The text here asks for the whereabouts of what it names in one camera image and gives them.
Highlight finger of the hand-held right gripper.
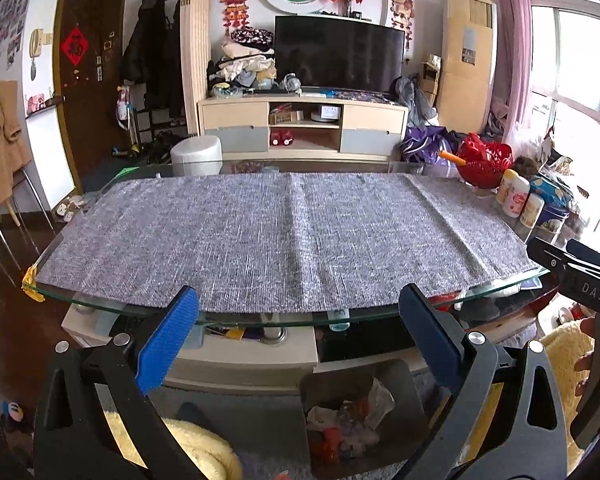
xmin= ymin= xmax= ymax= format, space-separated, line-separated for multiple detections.
xmin=565 ymin=238 xmax=600 ymax=274
xmin=525 ymin=237 xmax=582 ymax=282

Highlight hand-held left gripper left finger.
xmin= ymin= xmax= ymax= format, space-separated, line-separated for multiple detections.
xmin=32 ymin=285 xmax=201 ymax=480

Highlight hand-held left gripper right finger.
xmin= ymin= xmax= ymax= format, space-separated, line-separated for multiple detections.
xmin=397 ymin=282 xmax=569 ymax=480

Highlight grey trash bin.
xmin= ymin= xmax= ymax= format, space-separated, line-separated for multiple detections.
xmin=299 ymin=357 xmax=429 ymax=467

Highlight blue round tin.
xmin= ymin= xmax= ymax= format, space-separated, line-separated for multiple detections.
xmin=530 ymin=175 xmax=579 ymax=237

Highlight white can yellow label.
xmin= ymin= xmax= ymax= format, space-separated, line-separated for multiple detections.
xmin=519 ymin=192 xmax=545 ymax=231

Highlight yellow fluffy cushion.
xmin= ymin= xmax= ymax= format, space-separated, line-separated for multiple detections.
xmin=539 ymin=319 xmax=597 ymax=467
xmin=102 ymin=409 xmax=244 ymax=480

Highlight white lower table shelf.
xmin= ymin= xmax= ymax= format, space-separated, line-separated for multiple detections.
xmin=62 ymin=304 xmax=321 ymax=392

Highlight red openwork basket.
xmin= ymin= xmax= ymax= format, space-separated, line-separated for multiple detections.
xmin=454 ymin=133 xmax=514 ymax=190

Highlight yellow table corner protector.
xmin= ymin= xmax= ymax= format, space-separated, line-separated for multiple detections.
xmin=22 ymin=264 xmax=46 ymax=304

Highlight grey woven table mat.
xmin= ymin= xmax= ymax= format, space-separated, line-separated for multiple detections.
xmin=35 ymin=172 xmax=542 ymax=314

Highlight purple bag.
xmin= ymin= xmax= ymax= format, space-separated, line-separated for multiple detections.
xmin=399 ymin=125 xmax=462 ymax=166

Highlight small colourful toy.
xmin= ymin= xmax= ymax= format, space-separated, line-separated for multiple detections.
xmin=0 ymin=399 xmax=26 ymax=429

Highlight white round stool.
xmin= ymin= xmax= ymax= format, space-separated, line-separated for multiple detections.
xmin=170 ymin=134 xmax=224 ymax=165

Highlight cardboard-covered air conditioner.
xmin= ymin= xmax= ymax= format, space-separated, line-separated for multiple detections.
xmin=439 ymin=0 xmax=499 ymax=136

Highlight grey jacket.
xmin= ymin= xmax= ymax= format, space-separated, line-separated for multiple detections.
xmin=389 ymin=75 xmax=439 ymax=129

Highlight white board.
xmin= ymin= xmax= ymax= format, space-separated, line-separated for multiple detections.
xmin=24 ymin=102 xmax=77 ymax=212

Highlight pink curtain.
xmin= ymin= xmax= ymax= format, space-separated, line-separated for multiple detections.
xmin=489 ymin=0 xmax=534 ymax=132

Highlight brown wooden door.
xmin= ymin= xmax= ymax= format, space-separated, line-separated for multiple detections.
xmin=52 ymin=0 xmax=131 ymax=197

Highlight beige tv cabinet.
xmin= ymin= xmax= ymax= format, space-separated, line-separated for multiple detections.
xmin=197 ymin=90 xmax=410 ymax=162

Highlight brown garment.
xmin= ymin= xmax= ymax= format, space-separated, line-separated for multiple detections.
xmin=0 ymin=79 xmax=34 ymax=207

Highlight pile of clothes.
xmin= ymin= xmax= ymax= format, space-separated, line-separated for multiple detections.
xmin=207 ymin=27 xmax=303 ymax=99

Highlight dark hanging coats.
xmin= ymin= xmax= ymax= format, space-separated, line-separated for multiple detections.
xmin=119 ymin=0 xmax=186 ymax=117

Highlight beige folding board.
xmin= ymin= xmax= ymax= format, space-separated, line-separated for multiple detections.
xmin=179 ymin=0 xmax=212 ymax=137

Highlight black television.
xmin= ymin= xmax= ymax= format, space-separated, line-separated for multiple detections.
xmin=273 ymin=14 xmax=406 ymax=95

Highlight red diamond door decoration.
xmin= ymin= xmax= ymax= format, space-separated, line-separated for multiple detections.
xmin=59 ymin=28 xmax=91 ymax=67

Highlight wall phone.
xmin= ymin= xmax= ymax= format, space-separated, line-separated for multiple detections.
xmin=28 ymin=27 xmax=54 ymax=81

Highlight red fish wall decoration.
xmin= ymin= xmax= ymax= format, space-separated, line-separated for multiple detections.
xmin=219 ymin=0 xmax=256 ymax=39

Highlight wall photo collage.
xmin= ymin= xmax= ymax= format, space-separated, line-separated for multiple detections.
xmin=0 ymin=0 xmax=29 ymax=81

